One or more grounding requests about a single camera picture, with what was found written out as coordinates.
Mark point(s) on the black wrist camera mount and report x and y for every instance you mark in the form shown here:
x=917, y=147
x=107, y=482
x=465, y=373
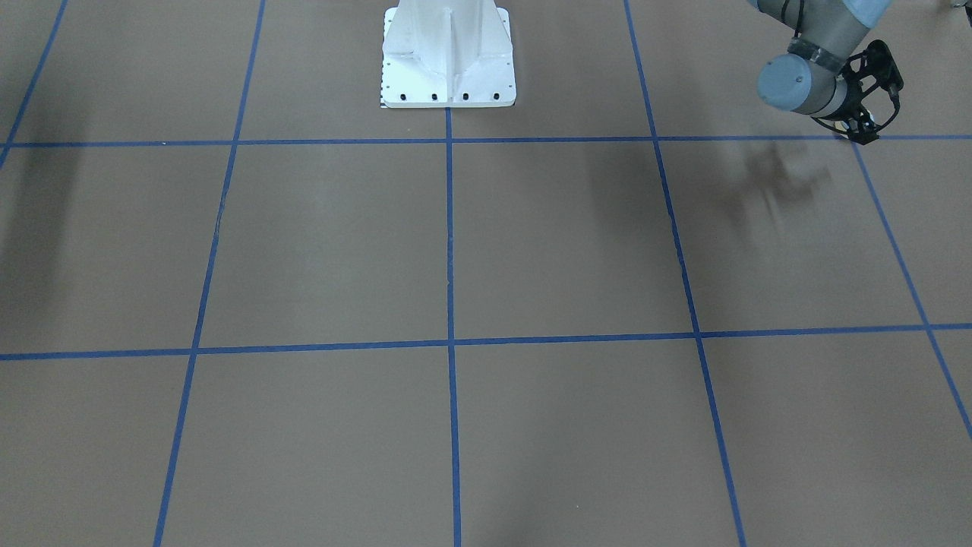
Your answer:
x=863, y=73

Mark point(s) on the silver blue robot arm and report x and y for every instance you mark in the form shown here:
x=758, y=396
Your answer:
x=806, y=79

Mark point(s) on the white camera column pedestal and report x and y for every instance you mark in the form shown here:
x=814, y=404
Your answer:
x=447, y=55

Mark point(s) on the brown paper table mat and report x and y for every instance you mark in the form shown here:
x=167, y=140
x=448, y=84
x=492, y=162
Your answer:
x=244, y=305

